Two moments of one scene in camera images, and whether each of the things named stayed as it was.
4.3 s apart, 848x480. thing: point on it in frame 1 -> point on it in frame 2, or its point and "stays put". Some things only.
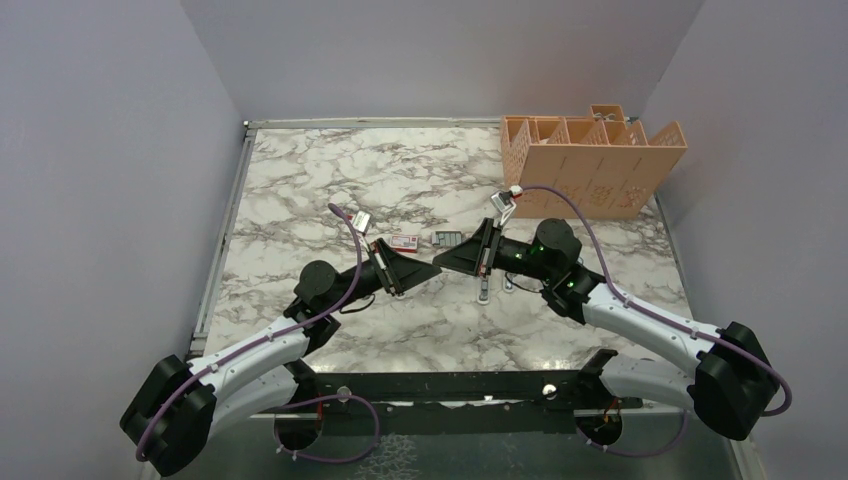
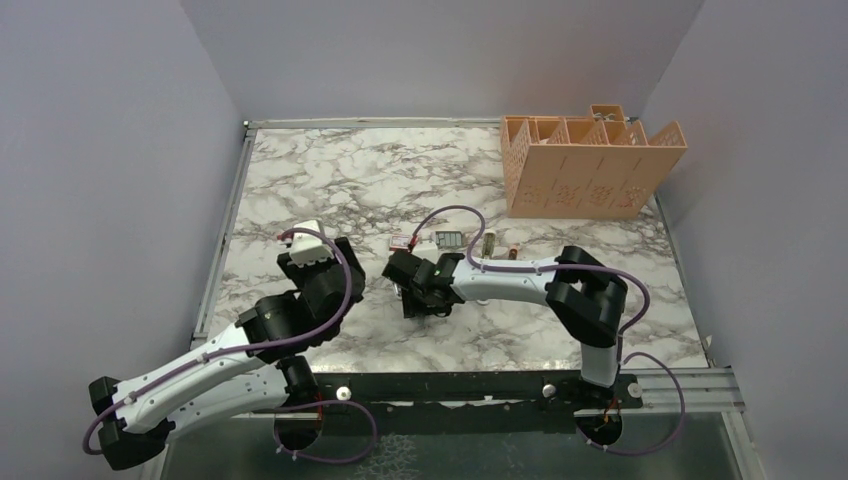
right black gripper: (476, 254) -> (412, 307)
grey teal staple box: (446, 238) stays put
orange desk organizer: (603, 158) stays put
